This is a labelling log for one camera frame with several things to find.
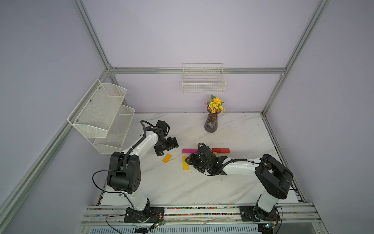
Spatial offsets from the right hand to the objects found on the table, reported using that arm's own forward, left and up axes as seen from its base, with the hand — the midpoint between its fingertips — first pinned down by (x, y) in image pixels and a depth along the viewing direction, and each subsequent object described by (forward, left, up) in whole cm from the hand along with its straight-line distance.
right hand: (189, 164), depth 87 cm
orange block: (+6, +15, -4) cm, 16 cm away
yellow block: (0, +2, -3) cm, 4 cm away
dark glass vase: (+28, -16, +5) cm, 33 cm away
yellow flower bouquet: (+29, -17, +21) cm, 40 cm away
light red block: (+11, -26, -4) cm, 28 cm away
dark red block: (+11, -20, -4) cm, 23 cm away
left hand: (+7, +11, +4) cm, 13 cm away
